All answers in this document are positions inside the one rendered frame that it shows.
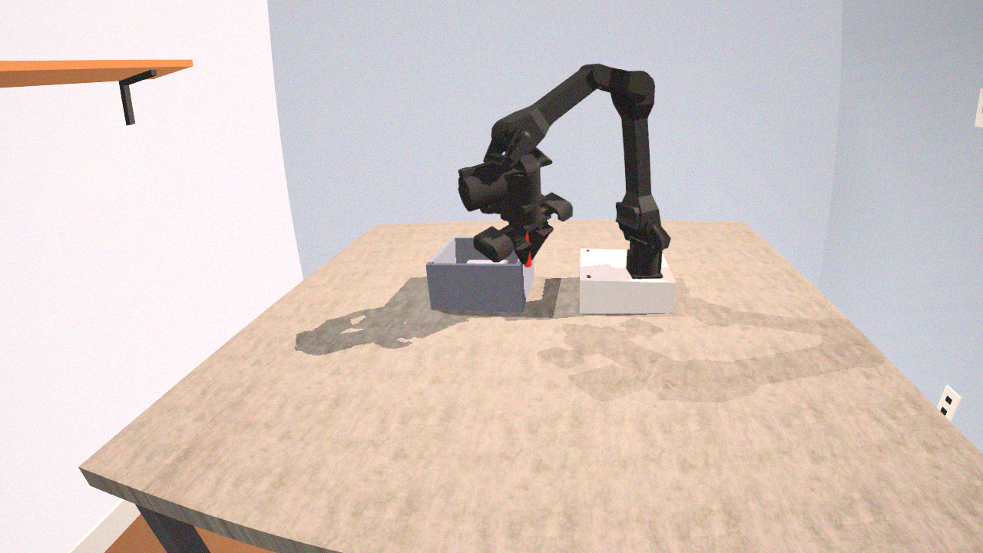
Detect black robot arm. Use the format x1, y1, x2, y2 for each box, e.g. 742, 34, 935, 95
458, 63, 671, 280

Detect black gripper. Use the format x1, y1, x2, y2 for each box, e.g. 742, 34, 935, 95
473, 192, 573, 265

